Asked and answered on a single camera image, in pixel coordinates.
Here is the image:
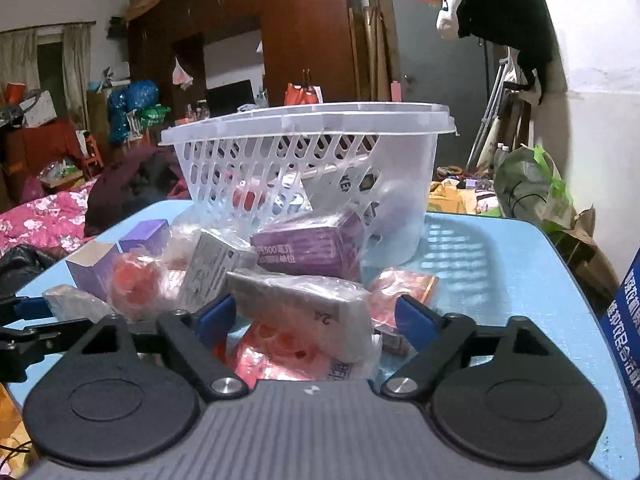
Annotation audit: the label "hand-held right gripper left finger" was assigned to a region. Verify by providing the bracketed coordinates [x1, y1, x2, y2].
[74, 293, 250, 404]

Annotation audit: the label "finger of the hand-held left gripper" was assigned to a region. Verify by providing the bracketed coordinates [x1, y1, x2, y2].
[0, 316, 107, 382]
[0, 295, 55, 324]

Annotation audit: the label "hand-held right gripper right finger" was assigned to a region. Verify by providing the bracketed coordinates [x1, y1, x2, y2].
[379, 294, 559, 404]

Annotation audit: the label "orange-red packet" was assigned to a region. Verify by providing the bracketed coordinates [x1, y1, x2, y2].
[107, 252, 171, 321]
[367, 268, 440, 333]
[227, 320, 333, 391]

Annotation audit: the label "pale plastic-wrapped packet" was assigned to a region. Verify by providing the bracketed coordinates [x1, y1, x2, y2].
[44, 285, 108, 322]

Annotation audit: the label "grey white box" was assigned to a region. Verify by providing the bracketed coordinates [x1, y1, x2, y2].
[177, 230, 258, 311]

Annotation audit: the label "white lilac box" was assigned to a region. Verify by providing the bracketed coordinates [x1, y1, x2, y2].
[65, 240, 123, 303]

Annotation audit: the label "dark purple medicine box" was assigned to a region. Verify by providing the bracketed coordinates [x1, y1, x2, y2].
[250, 210, 368, 283]

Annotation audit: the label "small red packet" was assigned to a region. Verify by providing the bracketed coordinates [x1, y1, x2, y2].
[232, 185, 271, 211]

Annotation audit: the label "clear plastic basket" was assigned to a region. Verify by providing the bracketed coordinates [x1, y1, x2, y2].
[159, 101, 460, 273]

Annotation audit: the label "white box with black print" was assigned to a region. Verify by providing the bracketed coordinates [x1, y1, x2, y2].
[300, 157, 383, 221]

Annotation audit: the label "black plastic bag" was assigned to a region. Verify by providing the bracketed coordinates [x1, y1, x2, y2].
[0, 245, 56, 296]

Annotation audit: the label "pink floral bedding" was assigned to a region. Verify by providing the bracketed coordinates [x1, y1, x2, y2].
[0, 180, 101, 261]

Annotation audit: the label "orange patterned blanket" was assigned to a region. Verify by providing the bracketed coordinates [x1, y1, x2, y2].
[427, 180, 496, 216]

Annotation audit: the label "dark maroon clothes pile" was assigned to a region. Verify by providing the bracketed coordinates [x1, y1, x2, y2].
[84, 146, 193, 238]

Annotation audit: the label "red cloth-covered furniture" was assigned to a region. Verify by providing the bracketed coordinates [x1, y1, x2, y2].
[0, 120, 88, 196]

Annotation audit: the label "red plastic stool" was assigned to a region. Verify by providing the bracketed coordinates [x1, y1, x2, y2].
[82, 132, 103, 168]

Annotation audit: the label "green plastic bag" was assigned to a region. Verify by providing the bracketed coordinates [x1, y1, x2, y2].
[492, 145, 576, 233]

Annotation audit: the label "brown paper bag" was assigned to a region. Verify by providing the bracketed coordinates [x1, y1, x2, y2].
[550, 205, 621, 301]

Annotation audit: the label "white patterned gift bag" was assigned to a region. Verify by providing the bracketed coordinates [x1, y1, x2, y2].
[20, 90, 55, 128]

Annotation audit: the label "green plastic basket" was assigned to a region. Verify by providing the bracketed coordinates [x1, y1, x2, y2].
[135, 105, 171, 128]

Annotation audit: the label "blue shopping bag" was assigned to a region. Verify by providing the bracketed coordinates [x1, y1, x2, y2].
[600, 250, 640, 396]

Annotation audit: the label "black monitor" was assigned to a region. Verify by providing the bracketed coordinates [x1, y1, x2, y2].
[206, 79, 255, 118]

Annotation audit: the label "blue plastic bags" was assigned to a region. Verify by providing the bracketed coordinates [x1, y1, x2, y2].
[107, 80, 160, 143]

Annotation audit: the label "metal crutches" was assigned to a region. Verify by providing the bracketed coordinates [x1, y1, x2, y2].
[467, 57, 506, 171]

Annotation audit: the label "red white shopping bag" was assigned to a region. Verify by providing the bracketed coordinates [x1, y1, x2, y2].
[285, 82, 323, 107]

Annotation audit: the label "beige curtain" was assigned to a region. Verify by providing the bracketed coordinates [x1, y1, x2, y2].
[0, 29, 38, 92]
[62, 24, 93, 128]

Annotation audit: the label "grey door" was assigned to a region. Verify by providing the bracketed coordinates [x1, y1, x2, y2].
[387, 0, 493, 171]

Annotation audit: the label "wooden planks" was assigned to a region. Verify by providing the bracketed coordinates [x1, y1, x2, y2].
[350, 0, 401, 103]

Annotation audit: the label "dark wooden wardrobe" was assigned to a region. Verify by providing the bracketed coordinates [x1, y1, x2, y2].
[125, 0, 361, 111]

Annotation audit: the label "hanging white black garment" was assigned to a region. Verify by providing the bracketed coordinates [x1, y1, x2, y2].
[436, 0, 558, 106]

